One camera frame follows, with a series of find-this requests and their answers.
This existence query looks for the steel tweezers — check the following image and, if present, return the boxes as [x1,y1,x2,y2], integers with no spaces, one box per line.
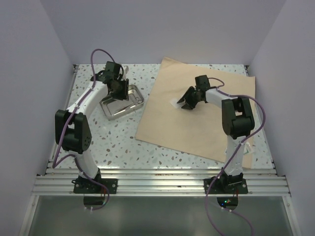
[115,104,136,113]

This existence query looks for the small steel scissors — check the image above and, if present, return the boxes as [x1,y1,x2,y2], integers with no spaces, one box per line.
[134,97,143,105]

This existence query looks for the stainless steel tray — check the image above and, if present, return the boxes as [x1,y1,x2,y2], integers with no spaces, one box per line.
[100,84,145,120]

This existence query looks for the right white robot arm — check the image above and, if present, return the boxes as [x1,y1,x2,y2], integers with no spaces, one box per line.
[177,75,255,193]

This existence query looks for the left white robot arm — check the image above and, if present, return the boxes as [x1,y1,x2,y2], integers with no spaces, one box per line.
[52,61,129,193]

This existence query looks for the beige cloth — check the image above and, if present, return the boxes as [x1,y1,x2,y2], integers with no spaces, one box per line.
[135,57,255,162]

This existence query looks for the clear plastic packet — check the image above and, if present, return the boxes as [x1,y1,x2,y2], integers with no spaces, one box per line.
[244,142,254,155]

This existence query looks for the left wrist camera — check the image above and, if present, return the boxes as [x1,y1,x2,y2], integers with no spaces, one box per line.
[123,65,129,80]

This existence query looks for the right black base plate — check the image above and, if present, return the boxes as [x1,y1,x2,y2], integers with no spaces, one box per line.
[209,176,249,195]

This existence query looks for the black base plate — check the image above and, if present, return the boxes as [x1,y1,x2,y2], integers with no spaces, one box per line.
[209,176,249,195]
[71,177,118,194]

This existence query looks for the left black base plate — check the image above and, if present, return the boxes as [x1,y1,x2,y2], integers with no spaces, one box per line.
[71,177,118,194]

